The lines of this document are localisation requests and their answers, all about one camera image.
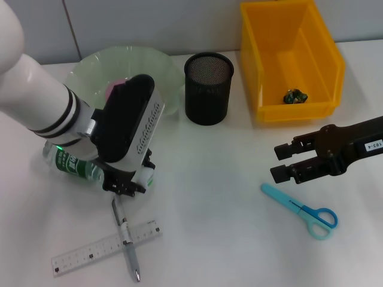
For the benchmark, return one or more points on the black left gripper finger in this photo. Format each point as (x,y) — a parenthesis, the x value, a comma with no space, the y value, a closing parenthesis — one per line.
(119,187)
(149,160)

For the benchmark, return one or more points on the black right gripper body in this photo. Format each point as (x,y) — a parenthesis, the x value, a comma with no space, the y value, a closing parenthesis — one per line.
(350,143)

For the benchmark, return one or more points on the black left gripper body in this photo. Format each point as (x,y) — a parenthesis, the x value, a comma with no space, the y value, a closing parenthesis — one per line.
(116,173)

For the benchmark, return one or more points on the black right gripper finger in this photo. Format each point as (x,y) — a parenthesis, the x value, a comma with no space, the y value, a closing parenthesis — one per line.
(282,151)
(279,173)

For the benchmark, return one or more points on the clear green-label water bottle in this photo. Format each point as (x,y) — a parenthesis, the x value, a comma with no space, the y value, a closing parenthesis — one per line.
(68,166)

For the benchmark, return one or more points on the green plastic wrapper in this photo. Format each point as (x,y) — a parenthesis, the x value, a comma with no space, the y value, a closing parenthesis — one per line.
(295,96)

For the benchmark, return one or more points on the pink peach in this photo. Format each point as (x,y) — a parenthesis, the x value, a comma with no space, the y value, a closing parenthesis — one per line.
(111,88)

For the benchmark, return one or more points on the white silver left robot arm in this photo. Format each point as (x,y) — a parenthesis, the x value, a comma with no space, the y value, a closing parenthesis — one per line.
(36,89)

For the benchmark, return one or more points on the blue scissors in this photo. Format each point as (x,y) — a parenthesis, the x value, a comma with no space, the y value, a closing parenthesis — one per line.
(281,198)

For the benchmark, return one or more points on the grey white pen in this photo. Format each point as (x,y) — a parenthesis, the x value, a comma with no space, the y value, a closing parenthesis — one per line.
(122,221)

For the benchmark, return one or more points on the clear plastic ruler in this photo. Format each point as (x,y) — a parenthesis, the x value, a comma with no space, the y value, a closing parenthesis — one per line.
(77,258)

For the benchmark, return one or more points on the black mesh pen holder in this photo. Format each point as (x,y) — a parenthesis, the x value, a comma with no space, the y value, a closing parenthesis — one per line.
(206,98)

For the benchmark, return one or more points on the translucent green fruit plate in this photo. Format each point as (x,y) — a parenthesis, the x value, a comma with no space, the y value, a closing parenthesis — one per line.
(149,65)

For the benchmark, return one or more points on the yellow plastic bin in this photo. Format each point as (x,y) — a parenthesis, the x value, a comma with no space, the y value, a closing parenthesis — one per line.
(293,59)

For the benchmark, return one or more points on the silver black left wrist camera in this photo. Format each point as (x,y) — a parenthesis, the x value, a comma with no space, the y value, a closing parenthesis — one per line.
(125,119)

